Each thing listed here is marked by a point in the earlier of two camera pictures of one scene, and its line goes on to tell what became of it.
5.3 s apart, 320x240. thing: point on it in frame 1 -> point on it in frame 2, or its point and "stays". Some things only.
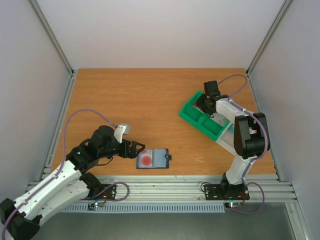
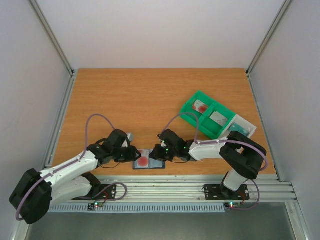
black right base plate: (219, 192) stays
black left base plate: (109, 194) stays
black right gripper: (203, 103) -> (158, 153)
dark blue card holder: (150, 158) stays
